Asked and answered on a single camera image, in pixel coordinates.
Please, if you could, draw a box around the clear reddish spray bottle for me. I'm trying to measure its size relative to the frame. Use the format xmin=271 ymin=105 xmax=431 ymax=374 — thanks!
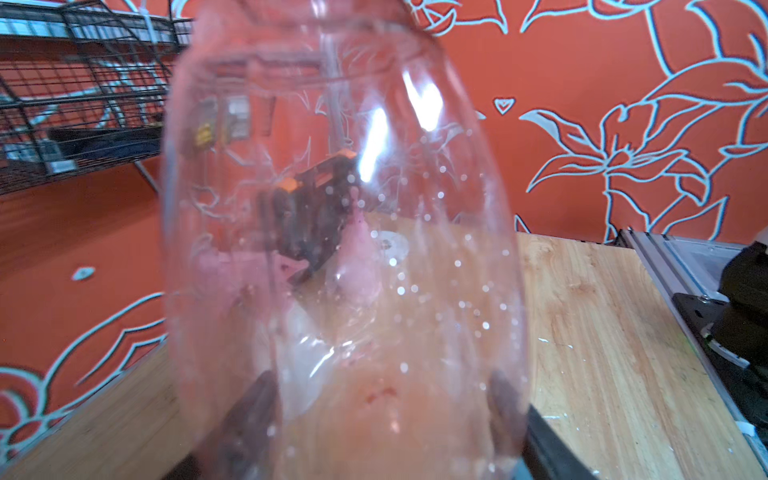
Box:
xmin=162 ymin=1 xmax=528 ymax=479

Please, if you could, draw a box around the black orange tool case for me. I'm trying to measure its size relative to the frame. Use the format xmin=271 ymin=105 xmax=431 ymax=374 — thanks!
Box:
xmin=255 ymin=149 xmax=358 ymax=285

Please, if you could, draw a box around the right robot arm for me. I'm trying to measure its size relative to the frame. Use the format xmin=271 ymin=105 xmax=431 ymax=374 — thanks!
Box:
xmin=672 ymin=230 xmax=767 ymax=443

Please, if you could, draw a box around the black wire basket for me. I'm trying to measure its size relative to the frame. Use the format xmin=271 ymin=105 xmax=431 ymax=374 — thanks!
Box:
xmin=1 ymin=1 xmax=193 ymax=194

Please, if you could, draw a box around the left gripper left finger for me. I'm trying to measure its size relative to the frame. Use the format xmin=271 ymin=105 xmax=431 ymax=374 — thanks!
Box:
xmin=163 ymin=370 xmax=279 ymax=480

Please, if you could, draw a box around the pink spray bottle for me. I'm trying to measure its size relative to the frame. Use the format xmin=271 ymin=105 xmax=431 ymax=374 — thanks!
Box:
xmin=335 ymin=186 xmax=381 ymax=305

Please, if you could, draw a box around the black device with label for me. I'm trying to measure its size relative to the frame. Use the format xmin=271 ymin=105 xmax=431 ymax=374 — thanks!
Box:
xmin=47 ymin=125 xmax=162 ymax=160

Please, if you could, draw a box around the white spray bottle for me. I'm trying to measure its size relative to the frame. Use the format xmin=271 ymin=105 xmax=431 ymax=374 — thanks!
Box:
xmin=246 ymin=299 xmax=336 ymax=423

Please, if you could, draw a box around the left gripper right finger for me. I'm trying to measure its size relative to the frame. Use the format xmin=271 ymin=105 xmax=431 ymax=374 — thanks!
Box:
xmin=487 ymin=370 xmax=595 ymax=480

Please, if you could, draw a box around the white tape roll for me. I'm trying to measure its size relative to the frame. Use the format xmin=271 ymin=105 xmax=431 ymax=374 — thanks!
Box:
xmin=376 ymin=230 xmax=410 ymax=263

